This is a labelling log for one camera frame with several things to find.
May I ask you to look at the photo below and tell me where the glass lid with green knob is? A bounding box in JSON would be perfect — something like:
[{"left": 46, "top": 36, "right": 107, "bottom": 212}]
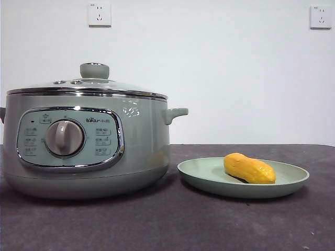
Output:
[{"left": 6, "top": 62, "right": 169, "bottom": 100}]

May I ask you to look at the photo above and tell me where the yellow corn cob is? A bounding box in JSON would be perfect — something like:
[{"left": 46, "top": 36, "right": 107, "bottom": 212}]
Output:
[{"left": 223, "top": 152, "right": 277, "bottom": 185}]

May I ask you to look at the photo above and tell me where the pale green electric steamer pot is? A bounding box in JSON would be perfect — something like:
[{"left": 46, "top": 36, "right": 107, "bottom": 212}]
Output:
[{"left": 0, "top": 91, "right": 189, "bottom": 201}]

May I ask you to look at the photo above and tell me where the pale green round plate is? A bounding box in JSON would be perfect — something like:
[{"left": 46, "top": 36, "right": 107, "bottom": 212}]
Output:
[{"left": 177, "top": 156, "right": 310, "bottom": 200}]

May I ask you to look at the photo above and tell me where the white wall socket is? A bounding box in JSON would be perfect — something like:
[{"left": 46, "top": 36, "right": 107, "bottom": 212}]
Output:
[
  {"left": 309, "top": 5, "right": 331, "bottom": 30},
  {"left": 88, "top": 3, "right": 112, "bottom": 28}
]

